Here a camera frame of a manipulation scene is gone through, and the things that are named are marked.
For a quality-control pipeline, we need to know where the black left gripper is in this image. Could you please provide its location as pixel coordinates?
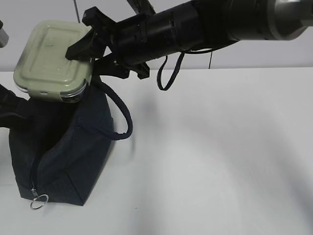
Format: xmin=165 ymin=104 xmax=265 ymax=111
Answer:
xmin=0 ymin=85 xmax=31 ymax=128

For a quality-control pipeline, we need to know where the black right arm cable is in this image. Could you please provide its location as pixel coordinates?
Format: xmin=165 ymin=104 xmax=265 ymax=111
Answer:
xmin=157 ymin=47 xmax=216 ymax=91

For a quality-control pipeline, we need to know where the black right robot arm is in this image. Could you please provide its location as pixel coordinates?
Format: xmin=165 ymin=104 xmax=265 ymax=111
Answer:
xmin=66 ymin=0 xmax=313 ymax=79

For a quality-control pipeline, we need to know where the green lid glass food container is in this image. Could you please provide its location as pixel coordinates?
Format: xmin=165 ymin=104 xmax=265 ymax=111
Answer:
xmin=13 ymin=20 xmax=92 ymax=103

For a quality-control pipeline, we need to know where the silver zipper pull ring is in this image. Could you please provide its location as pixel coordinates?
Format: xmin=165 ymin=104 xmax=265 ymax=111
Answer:
xmin=29 ymin=188 xmax=48 ymax=210

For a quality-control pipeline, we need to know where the dark blue lunch bag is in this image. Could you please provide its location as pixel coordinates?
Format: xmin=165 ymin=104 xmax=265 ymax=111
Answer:
xmin=9 ymin=76 xmax=133 ymax=206

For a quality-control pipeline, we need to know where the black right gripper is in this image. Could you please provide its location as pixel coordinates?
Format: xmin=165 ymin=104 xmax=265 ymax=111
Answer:
xmin=66 ymin=7 xmax=176 ymax=79

